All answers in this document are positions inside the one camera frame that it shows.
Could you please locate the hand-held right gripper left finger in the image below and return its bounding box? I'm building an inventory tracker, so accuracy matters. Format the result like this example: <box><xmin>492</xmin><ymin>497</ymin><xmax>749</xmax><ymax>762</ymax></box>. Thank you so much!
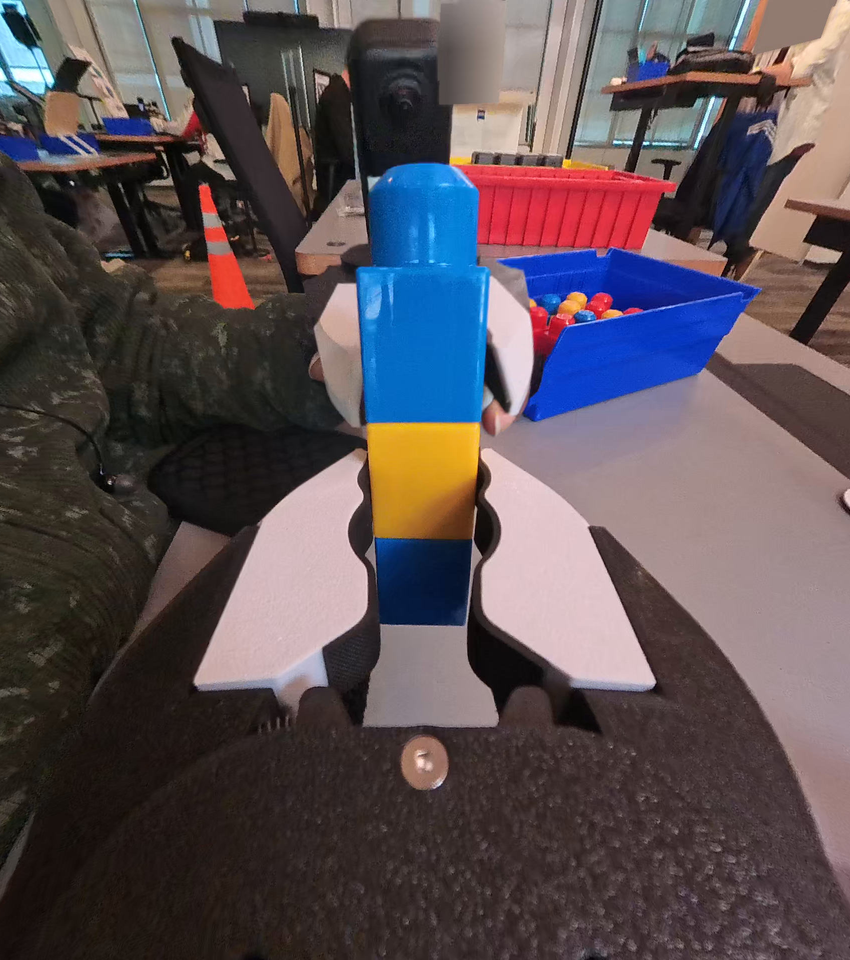
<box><xmin>192</xmin><ymin>448</ymin><xmax>381</xmax><ymax>725</ymax></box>

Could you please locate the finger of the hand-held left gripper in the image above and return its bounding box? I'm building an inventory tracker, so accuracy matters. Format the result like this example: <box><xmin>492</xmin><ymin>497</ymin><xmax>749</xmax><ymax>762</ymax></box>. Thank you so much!
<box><xmin>314</xmin><ymin>287</ymin><xmax>366</xmax><ymax>430</ymax></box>
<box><xmin>486</xmin><ymin>285</ymin><xmax>534</xmax><ymax>419</ymax></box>

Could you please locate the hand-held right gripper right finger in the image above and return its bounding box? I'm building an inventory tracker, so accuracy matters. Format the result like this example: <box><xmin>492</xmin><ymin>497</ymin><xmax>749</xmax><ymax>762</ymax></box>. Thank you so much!
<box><xmin>468</xmin><ymin>448</ymin><xmax>658</xmax><ymax>725</ymax></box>

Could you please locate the group of mega blocks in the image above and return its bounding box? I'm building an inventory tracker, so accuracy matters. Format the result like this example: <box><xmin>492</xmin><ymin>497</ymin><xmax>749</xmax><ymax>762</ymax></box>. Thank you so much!
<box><xmin>528</xmin><ymin>291</ymin><xmax>645</xmax><ymax>357</ymax></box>

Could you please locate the blue plastic bin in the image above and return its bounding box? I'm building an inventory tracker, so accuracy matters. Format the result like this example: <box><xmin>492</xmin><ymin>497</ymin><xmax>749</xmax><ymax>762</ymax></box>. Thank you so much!
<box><xmin>496</xmin><ymin>247</ymin><xmax>762</xmax><ymax>423</ymax></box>

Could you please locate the grey table with wooden edge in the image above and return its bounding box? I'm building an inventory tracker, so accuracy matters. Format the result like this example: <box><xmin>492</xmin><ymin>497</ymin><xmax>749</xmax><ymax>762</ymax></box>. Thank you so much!
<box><xmin>296</xmin><ymin>180</ymin><xmax>729</xmax><ymax>277</ymax></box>

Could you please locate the orange traffic cone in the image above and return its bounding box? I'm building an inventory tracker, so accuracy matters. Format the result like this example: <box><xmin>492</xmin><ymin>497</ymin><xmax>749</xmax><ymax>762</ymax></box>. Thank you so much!
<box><xmin>198</xmin><ymin>183</ymin><xmax>255</xmax><ymax>310</ymax></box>

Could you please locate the red plastic bin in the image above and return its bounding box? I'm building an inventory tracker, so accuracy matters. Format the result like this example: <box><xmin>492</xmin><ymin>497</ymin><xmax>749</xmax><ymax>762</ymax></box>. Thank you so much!
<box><xmin>455</xmin><ymin>163</ymin><xmax>677</xmax><ymax>249</ymax></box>

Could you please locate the black tilted panel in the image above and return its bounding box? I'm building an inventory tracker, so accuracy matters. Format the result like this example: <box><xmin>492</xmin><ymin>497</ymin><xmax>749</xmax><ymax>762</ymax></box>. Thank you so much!
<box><xmin>172</xmin><ymin>37</ymin><xmax>309</xmax><ymax>294</ymax></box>

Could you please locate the yellow plastic bin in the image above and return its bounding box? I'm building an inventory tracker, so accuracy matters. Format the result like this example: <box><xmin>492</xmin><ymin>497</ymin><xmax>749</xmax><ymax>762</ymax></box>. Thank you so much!
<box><xmin>451</xmin><ymin>156</ymin><xmax>612</xmax><ymax>171</ymax></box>

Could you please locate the person in green sweater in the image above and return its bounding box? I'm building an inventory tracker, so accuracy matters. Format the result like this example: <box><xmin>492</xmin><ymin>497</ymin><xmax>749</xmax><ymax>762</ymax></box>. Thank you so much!
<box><xmin>0</xmin><ymin>112</ymin><xmax>171</xmax><ymax>939</ymax></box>

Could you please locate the blue jacket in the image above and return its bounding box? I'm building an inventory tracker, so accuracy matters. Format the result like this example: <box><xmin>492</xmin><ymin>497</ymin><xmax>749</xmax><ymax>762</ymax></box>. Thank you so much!
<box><xmin>713</xmin><ymin>111</ymin><xmax>778</xmax><ymax>249</ymax></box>

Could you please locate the wooden standing desk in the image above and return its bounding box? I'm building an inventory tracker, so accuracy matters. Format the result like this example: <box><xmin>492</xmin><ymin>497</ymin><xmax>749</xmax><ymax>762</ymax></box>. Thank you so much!
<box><xmin>601</xmin><ymin>71</ymin><xmax>812</xmax><ymax>174</ymax></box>

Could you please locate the black table cable cover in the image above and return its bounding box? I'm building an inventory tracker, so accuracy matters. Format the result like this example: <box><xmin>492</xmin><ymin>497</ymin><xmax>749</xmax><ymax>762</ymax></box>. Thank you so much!
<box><xmin>706</xmin><ymin>352</ymin><xmax>850</xmax><ymax>487</ymax></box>

